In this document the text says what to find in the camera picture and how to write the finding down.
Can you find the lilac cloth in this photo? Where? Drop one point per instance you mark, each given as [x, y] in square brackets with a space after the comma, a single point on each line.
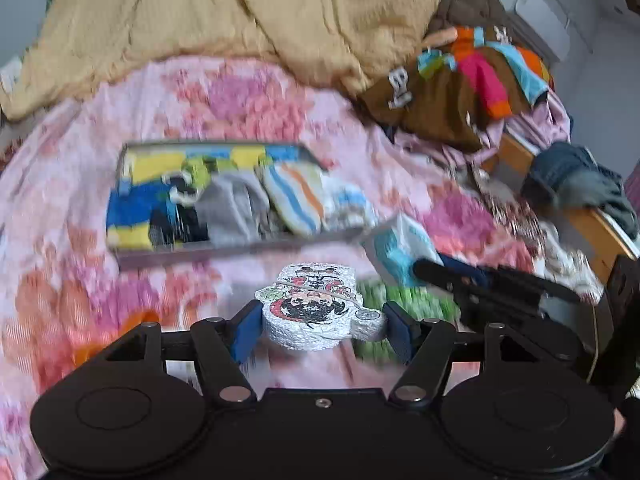
[550, 120]

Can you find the grey shallow tray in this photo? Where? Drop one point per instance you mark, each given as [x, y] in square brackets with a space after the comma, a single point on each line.
[200, 255]

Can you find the pink floral bed sheet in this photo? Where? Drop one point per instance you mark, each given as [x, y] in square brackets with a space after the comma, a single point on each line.
[165, 105]

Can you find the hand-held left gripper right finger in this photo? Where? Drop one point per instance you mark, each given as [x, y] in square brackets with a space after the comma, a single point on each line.
[397, 332]

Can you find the grey cloth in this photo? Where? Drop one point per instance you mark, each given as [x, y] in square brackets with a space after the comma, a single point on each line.
[230, 210]

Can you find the light blue tissue packet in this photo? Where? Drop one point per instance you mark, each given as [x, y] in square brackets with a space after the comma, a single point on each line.
[395, 250]

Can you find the brown colourful striped garment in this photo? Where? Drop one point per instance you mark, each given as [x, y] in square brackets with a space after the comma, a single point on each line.
[440, 105]

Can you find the green fuzzy cloth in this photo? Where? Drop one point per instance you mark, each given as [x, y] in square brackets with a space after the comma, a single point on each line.
[425, 301]

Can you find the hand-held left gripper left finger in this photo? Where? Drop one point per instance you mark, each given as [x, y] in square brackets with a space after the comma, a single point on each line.
[245, 335]

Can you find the cartoon print compressed towel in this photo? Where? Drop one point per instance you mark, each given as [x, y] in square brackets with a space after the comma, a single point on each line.
[315, 315]

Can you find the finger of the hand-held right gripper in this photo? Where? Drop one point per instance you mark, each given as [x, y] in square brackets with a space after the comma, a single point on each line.
[472, 272]
[437, 274]

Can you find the beige quilt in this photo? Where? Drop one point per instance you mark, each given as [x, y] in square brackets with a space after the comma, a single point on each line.
[200, 20]

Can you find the white air conditioner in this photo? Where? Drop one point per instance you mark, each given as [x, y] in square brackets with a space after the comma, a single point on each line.
[540, 20]

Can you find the dark upright object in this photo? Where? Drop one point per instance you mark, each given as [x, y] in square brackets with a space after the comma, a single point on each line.
[625, 320]

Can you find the blue orange striped cloth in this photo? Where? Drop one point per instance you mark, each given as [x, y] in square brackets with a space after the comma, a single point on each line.
[295, 200]

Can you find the pale blue white cloth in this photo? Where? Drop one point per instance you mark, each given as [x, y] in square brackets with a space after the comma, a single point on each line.
[350, 205]

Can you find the blue jeans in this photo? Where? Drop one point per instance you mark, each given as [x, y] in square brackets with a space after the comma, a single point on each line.
[570, 175]

